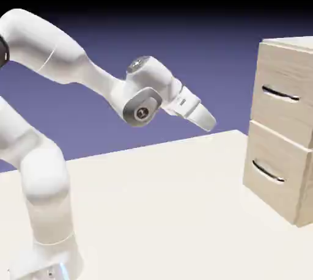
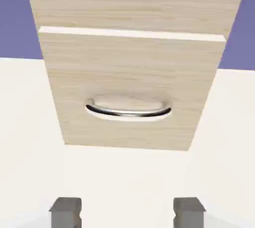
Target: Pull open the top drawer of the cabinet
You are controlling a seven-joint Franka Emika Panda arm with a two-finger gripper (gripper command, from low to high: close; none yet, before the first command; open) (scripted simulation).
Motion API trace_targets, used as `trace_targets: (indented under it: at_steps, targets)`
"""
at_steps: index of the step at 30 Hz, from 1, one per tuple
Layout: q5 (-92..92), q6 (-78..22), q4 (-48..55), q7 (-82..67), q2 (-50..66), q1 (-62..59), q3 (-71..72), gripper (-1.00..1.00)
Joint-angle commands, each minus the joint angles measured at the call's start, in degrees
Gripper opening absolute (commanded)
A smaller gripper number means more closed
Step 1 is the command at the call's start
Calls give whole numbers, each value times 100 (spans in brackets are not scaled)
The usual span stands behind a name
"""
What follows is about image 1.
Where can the light wood cabinet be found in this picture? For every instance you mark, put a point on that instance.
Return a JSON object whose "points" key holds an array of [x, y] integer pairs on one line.
{"points": [[281, 128]]}

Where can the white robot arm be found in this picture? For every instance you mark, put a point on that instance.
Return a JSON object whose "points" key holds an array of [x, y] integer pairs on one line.
{"points": [[61, 52]]}

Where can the light wood drawer front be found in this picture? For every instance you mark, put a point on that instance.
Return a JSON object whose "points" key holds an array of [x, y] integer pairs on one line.
{"points": [[281, 111], [271, 172]]}

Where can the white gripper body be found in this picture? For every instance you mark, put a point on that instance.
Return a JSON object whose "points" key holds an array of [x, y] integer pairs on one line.
{"points": [[204, 116]]}

